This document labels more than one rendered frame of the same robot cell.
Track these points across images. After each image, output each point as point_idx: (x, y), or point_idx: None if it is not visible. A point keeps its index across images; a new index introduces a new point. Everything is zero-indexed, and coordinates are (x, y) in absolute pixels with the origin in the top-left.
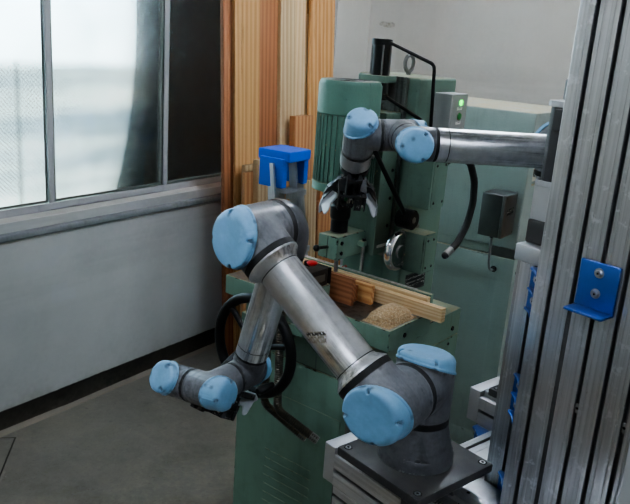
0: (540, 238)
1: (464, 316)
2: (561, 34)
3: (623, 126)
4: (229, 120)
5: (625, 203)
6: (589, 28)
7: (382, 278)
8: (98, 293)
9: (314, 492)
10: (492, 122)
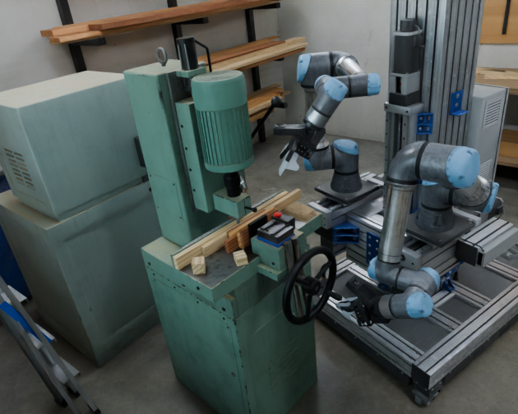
0: (411, 101)
1: (145, 232)
2: None
3: (461, 31)
4: None
5: (462, 62)
6: None
7: (256, 204)
8: None
9: (300, 343)
10: (111, 93)
